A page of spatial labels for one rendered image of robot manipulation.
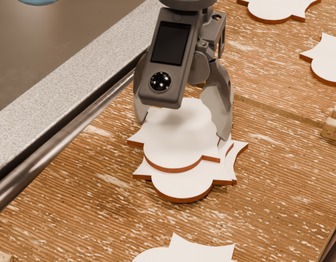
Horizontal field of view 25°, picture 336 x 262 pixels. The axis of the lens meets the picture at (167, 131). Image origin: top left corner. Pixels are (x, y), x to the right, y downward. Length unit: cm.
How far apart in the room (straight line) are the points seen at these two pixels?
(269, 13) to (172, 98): 45
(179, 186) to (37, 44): 202
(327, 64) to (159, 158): 33
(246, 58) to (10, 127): 36
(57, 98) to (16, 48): 177
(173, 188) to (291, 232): 15
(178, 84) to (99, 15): 221
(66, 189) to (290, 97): 34
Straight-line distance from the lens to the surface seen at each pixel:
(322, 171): 96
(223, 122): 92
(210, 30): 89
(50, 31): 294
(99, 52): 119
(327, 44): 117
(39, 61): 278
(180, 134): 95
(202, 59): 87
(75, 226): 89
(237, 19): 123
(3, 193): 96
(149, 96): 81
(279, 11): 124
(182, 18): 85
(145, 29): 124
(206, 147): 94
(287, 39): 119
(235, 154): 96
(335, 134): 100
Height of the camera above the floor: 159
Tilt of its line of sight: 41 degrees down
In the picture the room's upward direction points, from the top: straight up
